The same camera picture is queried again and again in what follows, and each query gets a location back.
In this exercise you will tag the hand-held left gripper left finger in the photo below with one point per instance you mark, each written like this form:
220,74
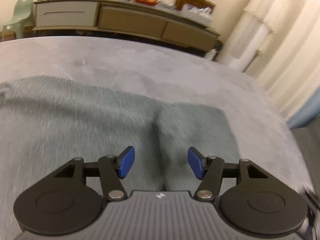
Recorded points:
127,162

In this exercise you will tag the green plastic child chair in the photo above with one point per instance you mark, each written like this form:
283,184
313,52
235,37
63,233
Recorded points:
21,15

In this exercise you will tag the blue cloth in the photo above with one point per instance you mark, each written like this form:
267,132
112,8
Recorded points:
306,110

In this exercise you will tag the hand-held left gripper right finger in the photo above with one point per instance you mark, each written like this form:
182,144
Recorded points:
195,162

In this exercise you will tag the black bag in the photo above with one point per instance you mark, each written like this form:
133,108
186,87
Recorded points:
218,46

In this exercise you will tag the white standing air conditioner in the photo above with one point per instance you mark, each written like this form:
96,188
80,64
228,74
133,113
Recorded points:
247,50

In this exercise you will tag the small white floor box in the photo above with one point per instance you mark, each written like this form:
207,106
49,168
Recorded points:
212,54

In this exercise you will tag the grey pants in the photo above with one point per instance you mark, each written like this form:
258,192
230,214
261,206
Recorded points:
87,125

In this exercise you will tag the grey storage box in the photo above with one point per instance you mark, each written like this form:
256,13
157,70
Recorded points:
197,15

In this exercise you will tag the cream curtain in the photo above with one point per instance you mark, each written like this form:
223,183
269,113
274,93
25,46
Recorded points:
287,42

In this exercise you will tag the long low tv cabinet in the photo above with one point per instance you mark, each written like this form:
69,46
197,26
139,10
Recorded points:
125,20

